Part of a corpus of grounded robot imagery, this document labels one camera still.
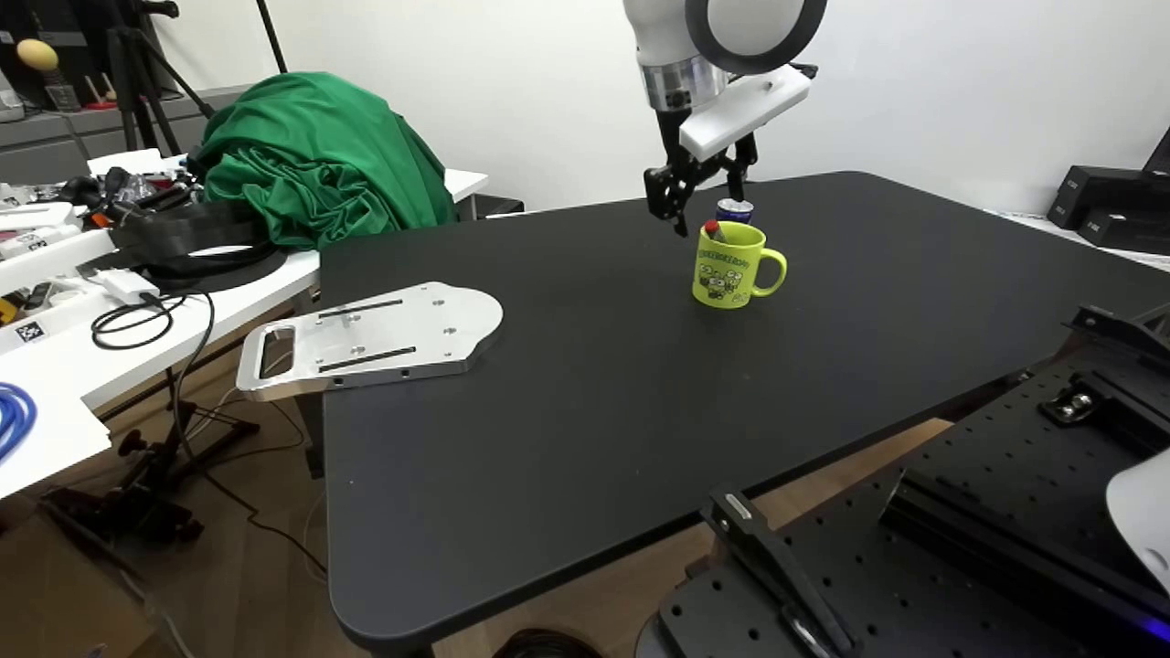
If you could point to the black clamp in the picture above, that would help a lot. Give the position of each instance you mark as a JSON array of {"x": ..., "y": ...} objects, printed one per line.
[{"x": 770, "y": 559}]

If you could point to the yellow ball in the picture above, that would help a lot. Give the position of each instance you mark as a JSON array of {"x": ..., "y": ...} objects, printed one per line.
[{"x": 38, "y": 53}]

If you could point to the green cloth heap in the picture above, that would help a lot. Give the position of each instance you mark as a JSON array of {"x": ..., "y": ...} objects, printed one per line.
[{"x": 319, "y": 150}]

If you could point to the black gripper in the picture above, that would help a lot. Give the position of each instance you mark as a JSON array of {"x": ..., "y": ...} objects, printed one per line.
[{"x": 676, "y": 157}]

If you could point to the yellow green mug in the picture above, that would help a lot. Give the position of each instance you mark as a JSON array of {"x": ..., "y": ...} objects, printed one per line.
[{"x": 724, "y": 271}]

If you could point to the black tripod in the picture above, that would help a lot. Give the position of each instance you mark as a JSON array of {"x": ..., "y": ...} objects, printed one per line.
[{"x": 135, "y": 74}]

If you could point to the black metal bracket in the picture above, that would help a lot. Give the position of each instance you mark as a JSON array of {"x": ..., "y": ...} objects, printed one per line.
[{"x": 1117, "y": 387}]

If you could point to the white side desk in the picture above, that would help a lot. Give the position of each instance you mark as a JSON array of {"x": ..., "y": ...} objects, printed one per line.
[{"x": 74, "y": 352}]

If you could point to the black bag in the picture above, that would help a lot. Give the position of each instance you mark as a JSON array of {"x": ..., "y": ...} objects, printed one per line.
[{"x": 183, "y": 234}]

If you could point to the black perforated base board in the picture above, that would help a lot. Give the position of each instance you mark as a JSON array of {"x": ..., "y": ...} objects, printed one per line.
[{"x": 974, "y": 487}]

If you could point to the red tipped marker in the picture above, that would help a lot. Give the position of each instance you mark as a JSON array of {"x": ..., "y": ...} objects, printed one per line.
[{"x": 712, "y": 228}]

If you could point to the white small device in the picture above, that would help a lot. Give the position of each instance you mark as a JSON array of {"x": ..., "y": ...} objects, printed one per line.
[{"x": 121, "y": 287}]

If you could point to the blue white round cap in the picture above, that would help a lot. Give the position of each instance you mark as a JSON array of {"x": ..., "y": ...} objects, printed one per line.
[{"x": 735, "y": 208}]

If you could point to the black rail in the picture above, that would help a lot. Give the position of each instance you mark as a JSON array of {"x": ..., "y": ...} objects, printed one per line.
[{"x": 1012, "y": 522}]

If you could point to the black desk stand foot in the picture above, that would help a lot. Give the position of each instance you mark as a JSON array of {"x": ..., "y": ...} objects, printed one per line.
[{"x": 148, "y": 480}]

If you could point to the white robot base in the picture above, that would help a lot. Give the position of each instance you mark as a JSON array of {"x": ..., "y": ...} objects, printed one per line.
[{"x": 1150, "y": 514}]

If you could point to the white flat board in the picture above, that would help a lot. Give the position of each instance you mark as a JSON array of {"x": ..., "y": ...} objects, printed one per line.
[{"x": 390, "y": 330}]

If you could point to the black equipment box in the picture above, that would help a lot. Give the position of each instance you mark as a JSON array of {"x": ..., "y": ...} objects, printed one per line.
[{"x": 1111, "y": 207}]

